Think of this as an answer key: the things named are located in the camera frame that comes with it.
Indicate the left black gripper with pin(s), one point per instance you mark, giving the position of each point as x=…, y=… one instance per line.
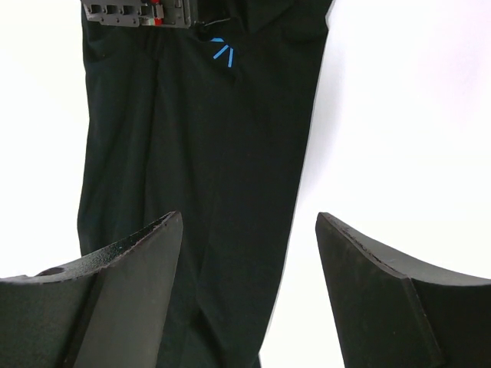
x=155, y=13

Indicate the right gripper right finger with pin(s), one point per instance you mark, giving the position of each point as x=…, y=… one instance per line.
x=394, y=310

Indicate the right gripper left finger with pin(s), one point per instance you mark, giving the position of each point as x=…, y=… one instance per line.
x=106, y=309

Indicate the black t shirt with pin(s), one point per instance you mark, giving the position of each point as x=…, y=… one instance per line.
x=211, y=122

